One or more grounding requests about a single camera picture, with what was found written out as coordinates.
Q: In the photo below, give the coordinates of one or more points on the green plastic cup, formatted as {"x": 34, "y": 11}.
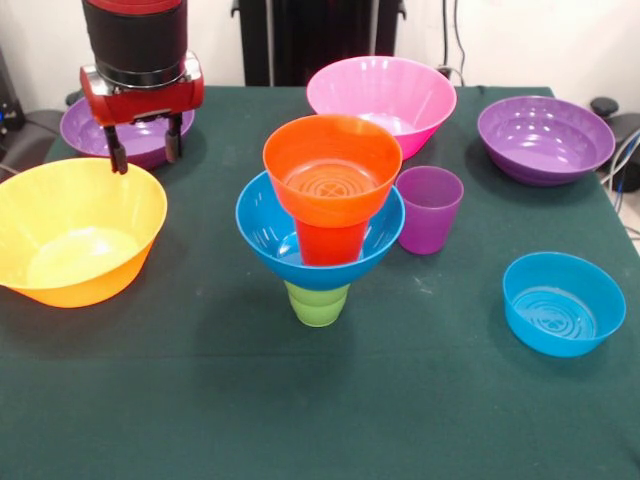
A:
{"x": 315, "y": 312}

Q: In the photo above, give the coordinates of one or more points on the black round knob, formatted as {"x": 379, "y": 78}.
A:
{"x": 604, "y": 106}

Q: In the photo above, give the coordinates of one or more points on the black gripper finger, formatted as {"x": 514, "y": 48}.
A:
{"x": 119, "y": 155}
{"x": 172, "y": 145}

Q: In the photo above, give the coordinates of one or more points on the low blue plastic bowl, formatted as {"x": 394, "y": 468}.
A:
{"x": 550, "y": 337}

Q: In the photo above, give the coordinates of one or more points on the black device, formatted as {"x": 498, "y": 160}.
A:
{"x": 10, "y": 115}

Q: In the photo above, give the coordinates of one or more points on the purple plastic bowl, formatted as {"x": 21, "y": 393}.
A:
{"x": 145, "y": 142}
{"x": 545, "y": 152}

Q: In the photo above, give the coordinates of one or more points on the yellow plastic bowl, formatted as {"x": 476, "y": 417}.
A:
{"x": 75, "y": 260}

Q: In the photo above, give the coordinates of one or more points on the orange plastic cup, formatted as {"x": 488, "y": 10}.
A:
{"x": 330, "y": 245}

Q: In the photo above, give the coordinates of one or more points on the deep blue plastic bowl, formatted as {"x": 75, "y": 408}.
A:
{"x": 260, "y": 235}

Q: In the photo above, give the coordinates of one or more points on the dark green table cloth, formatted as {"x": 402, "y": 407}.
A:
{"x": 320, "y": 400}

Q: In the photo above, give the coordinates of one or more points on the purple plastic cup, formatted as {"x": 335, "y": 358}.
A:
{"x": 432, "y": 230}

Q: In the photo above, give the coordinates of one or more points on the pink plastic bowl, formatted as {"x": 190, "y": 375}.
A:
{"x": 415, "y": 95}

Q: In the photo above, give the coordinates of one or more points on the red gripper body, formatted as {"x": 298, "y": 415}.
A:
{"x": 150, "y": 102}

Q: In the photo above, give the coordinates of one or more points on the orange plastic bowl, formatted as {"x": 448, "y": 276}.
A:
{"x": 330, "y": 205}

